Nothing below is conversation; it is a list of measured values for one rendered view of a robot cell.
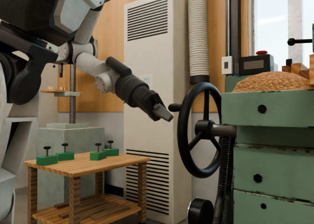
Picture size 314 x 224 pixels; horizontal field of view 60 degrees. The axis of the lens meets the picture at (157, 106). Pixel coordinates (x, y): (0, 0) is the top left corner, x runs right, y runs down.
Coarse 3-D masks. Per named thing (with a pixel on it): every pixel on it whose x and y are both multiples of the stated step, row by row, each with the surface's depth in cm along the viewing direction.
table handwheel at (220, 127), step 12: (204, 84) 80; (192, 96) 74; (204, 96) 83; (216, 96) 87; (180, 108) 73; (204, 108) 83; (180, 120) 71; (204, 120) 82; (180, 132) 71; (204, 132) 79; (216, 132) 78; (228, 132) 76; (180, 144) 71; (192, 144) 75; (216, 144) 87; (180, 156) 73; (216, 156) 88; (192, 168) 74; (204, 168) 82; (216, 168) 85
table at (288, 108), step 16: (224, 96) 50; (240, 96) 48; (256, 96) 46; (272, 96) 45; (288, 96) 43; (304, 96) 42; (224, 112) 50; (240, 112) 48; (256, 112) 46; (272, 112) 45; (288, 112) 43; (304, 112) 42
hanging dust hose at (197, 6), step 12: (192, 0) 209; (204, 0) 209; (192, 12) 209; (204, 12) 209; (192, 24) 208; (204, 24) 208; (192, 36) 209; (204, 36) 206; (192, 48) 208; (204, 48) 206; (192, 60) 208; (204, 60) 206; (192, 72) 209; (204, 72) 205
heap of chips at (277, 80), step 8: (264, 72) 49; (272, 72) 48; (280, 72) 47; (248, 80) 49; (256, 80) 48; (264, 80) 47; (272, 80) 46; (280, 80) 45; (288, 80) 45; (296, 80) 44; (304, 80) 44; (240, 88) 49; (248, 88) 48; (256, 88) 47; (264, 88) 46; (272, 88) 46; (280, 88) 45; (288, 88) 44; (296, 88) 43; (304, 88) 43; (312, 88) 44
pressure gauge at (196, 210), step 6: (198, 198) 55; (192, 204) 53; (198, 204) 52; (204, 204) 52; (210, 204) 54; (192, 210) 52; (198, 210) 52; (204, 210) 52; (210, 210) 54; (186, 216) 52; (192, 216) 52; (198, 216) 51; (204, 216) 52; (210, 216) 54; (186, 222) 53; (192, 222) 52; (198, 222) 51; (204, 222) 52; (210, 222) 54
